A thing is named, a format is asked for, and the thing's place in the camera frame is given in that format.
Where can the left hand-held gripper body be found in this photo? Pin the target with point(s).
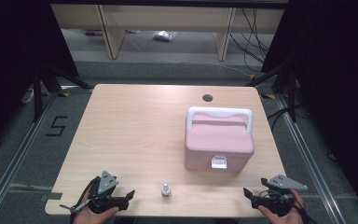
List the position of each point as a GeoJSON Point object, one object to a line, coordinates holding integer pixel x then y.
{"type": "Point", "coordinates": [105, 183]}

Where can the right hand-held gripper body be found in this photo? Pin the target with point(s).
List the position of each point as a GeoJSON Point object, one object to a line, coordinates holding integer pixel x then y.
{"type": "Point", "coordinates": [284, 183]}

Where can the small white bottle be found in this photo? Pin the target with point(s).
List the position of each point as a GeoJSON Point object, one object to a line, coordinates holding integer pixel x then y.
{"type": "Point", "coordinates": [166, 191]}

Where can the pink storage box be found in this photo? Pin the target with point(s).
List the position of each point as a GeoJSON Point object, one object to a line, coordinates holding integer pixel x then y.
{"type": "Point", "coordinates": [219, 140]}

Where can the person's right hand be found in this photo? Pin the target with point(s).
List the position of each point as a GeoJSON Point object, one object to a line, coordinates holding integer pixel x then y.
{"type": "Point", "coordinates": [287, 220]}

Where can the person's left hand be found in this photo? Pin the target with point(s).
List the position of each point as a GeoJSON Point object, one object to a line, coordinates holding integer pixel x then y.
{"type": "Point", "coordinates": [87, 217]}

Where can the grey tape strip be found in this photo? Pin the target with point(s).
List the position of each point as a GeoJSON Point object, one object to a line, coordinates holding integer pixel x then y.
{"type": "Point", "coordinates": [52, 196]}

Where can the black metal stand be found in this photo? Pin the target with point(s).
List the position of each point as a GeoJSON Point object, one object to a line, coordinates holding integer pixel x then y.
{"type": "Point", "coordinates": [38, 93]}
{"type": "Point", "coordinates": [291, 93]}

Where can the black curtain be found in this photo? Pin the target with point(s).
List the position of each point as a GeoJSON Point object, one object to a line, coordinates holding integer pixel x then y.
{"type": "Point", "coordinates": [338, 77]}
{"type": "Point", "coordinates": [12, 62]}

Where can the clear plastic bag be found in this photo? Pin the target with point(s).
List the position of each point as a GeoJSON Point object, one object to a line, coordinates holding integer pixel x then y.
{"type": "Point", "coordinates": [164, 35]}

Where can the light wooden shelf unit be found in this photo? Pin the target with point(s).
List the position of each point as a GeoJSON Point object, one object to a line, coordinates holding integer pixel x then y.
{"type": "Point", "coordinates": [167, 18]}

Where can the metal floor rail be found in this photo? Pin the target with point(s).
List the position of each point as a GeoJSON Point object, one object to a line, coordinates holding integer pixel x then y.
{"type": "Point", "coordinates": [12, 165]}
{"type": "Point", "coordinates": [310, 165]}

